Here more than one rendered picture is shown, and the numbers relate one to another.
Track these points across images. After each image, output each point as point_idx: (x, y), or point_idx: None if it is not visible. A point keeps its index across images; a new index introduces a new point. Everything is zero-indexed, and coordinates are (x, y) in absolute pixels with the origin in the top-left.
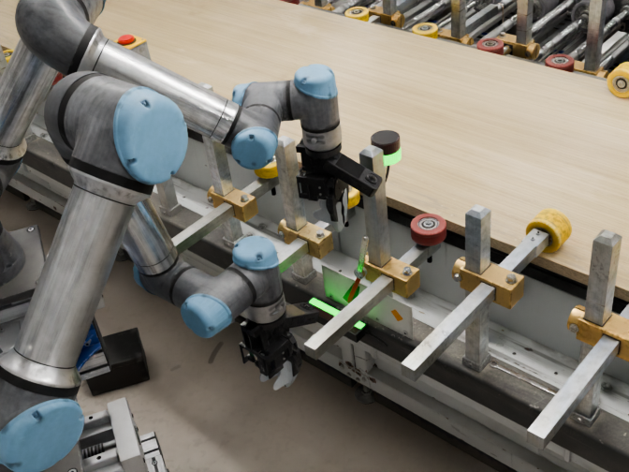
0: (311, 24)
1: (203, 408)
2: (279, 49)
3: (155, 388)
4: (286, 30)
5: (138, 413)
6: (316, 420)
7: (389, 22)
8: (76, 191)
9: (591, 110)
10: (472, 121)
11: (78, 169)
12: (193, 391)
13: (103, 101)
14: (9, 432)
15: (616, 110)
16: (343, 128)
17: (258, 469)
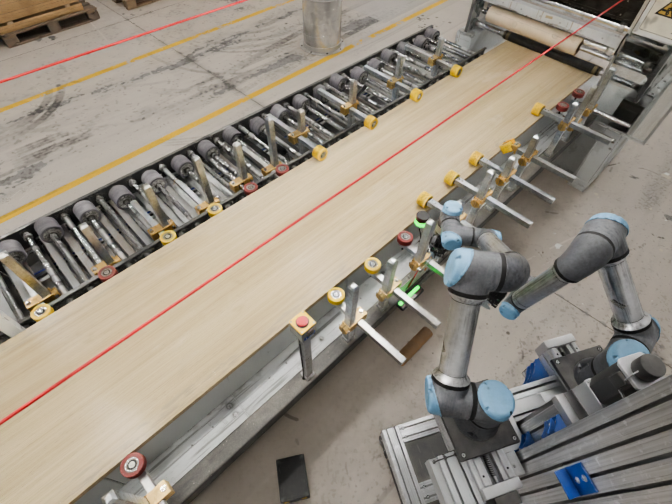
0: (168, 262)
1: (332, 423)
2: (195, 282)
3: (311, 453)
4: (168, 276)
5: (328, 463)
6: (349, 364)
7: (171, 227)
8: (624, 262)
9: (330, 170)
10: (325, 208)
11: (628, 253)
12: (318, 429)
13: (618, 229)
14: (659, 327)
15: (332, 163)
16: (313, 258)
17: (375, 393)
